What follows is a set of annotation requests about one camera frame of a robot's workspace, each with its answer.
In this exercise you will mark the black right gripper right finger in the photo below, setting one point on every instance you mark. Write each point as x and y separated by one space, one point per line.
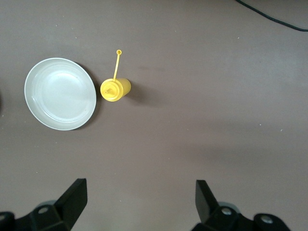
207 209

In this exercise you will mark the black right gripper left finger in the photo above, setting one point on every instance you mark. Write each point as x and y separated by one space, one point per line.
69 209

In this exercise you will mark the yellow mustard squeeze bottle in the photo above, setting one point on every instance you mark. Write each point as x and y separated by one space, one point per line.
115 90

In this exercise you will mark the beige round plate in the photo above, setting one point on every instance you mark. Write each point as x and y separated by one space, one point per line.
60 93

